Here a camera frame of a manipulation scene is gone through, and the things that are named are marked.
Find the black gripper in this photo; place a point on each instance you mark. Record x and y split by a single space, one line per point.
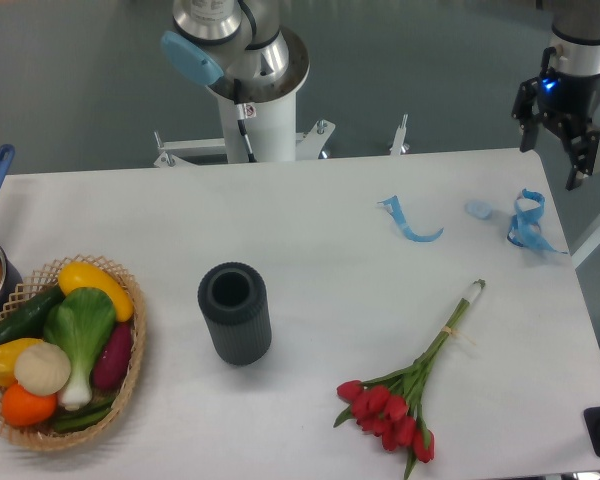
566 103

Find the red tulip bouquet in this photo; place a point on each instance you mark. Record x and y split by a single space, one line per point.
390 407

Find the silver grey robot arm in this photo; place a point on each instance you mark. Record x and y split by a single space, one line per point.
254 67

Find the tangled blue ribbon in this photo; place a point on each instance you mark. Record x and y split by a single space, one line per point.
524 229

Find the small pale blue cap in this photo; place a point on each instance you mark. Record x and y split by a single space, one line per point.
479 209

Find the curled blue ribbon strip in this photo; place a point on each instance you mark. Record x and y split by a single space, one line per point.
394 209

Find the dark grey ribbed vase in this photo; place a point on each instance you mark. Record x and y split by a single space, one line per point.
233 301

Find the purple sweet potato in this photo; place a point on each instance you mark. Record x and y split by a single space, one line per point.
112 365

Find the green bok choy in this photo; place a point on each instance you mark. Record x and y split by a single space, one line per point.
80 326

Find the woven wicker basket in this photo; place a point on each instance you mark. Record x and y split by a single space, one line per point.
41 437

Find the dark green cucumber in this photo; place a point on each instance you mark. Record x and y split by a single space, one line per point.
27 321

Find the cream white onion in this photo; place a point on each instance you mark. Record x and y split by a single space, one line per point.
42 369

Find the green bean pods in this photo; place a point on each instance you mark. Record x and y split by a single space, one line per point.
84 418

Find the orange fruit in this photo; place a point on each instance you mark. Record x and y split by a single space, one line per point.
20 408

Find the yellow bell pepper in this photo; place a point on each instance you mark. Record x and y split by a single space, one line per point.
0 360

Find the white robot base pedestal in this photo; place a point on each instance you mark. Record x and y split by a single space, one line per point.
252 132

